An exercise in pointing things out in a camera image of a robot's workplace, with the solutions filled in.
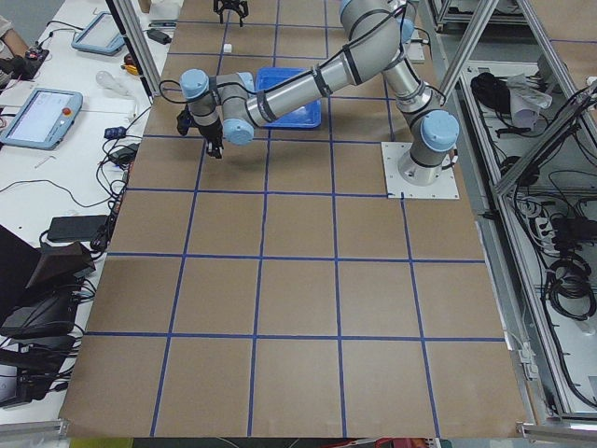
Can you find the blue plastic tray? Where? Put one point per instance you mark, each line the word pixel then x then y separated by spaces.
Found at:
pixel 292 97

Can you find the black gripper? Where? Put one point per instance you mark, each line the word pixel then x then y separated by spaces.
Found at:
pixel 210 132
pixel 225 6

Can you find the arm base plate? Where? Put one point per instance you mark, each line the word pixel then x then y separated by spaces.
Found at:
pixel 404 179

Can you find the brass cylinder tool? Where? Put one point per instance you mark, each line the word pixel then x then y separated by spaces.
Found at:
pixel 131 69

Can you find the teach pendant far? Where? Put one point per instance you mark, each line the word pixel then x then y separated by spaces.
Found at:
pixel 100 36

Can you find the teach pendant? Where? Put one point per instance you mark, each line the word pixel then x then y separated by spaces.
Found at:
pixel 44 120
pixel 100 36

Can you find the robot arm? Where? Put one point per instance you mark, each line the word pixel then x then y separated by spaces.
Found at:
pixel 225 109

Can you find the teach pendant near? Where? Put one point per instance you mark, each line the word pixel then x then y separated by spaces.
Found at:
pixel 44 120

